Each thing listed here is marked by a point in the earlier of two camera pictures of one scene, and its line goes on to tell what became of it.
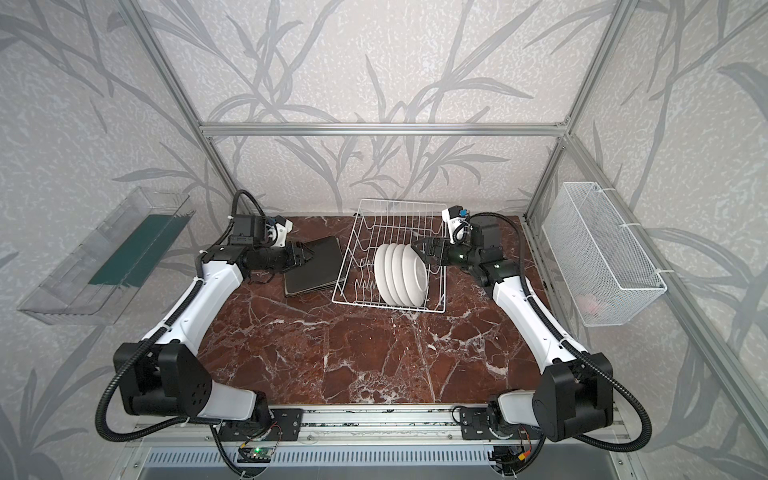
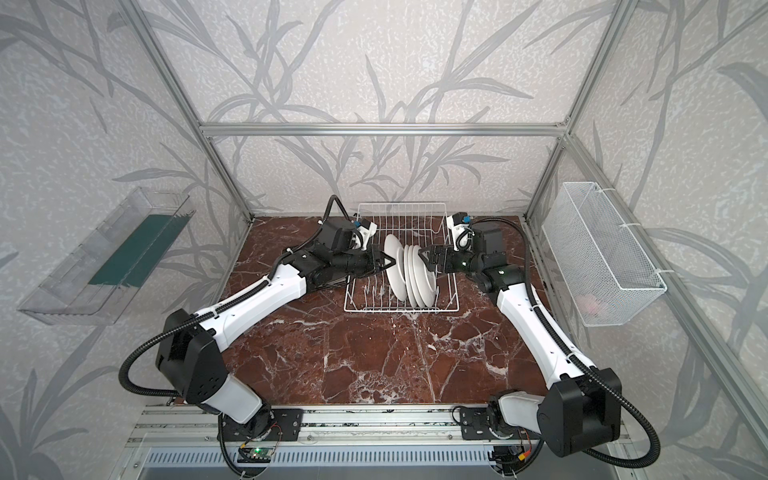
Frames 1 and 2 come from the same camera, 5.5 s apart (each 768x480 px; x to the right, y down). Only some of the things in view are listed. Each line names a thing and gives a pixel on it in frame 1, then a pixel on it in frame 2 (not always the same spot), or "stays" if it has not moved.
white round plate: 380,274 -> 392,243
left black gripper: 294,255 -> 370,261
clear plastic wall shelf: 98,283 stays
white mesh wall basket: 605,270 stays
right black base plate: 487,423 stays
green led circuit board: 256,455 stays
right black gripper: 433,250 stays
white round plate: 388,269 -> 408,276
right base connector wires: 510,457 stays
